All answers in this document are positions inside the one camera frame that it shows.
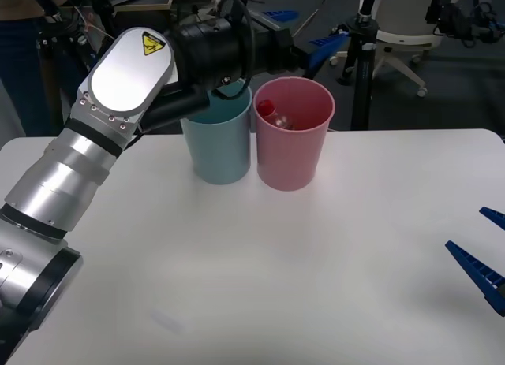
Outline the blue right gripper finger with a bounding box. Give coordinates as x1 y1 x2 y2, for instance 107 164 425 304
478 206 505 230
445 240 505 317

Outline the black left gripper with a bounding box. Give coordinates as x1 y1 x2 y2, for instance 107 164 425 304
251 10 351 78

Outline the clear bottle with red cap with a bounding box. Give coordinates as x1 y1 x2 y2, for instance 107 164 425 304
256 99 297 131

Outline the black tripod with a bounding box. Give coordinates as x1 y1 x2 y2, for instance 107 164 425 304
36 0 119 137
335 0 380 132

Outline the pink plastic bin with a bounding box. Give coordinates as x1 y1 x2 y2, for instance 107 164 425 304
253 76 338 192

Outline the pale blue plastic bin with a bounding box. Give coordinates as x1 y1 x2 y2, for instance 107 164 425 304
180 84 254 186

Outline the black equipment with blue parts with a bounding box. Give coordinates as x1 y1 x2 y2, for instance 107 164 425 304
423 0 505 47

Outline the person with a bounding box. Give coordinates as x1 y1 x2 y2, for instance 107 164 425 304
0 0 64 138

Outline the thin cable on floor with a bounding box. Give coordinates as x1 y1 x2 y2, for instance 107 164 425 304
290 0 341 39

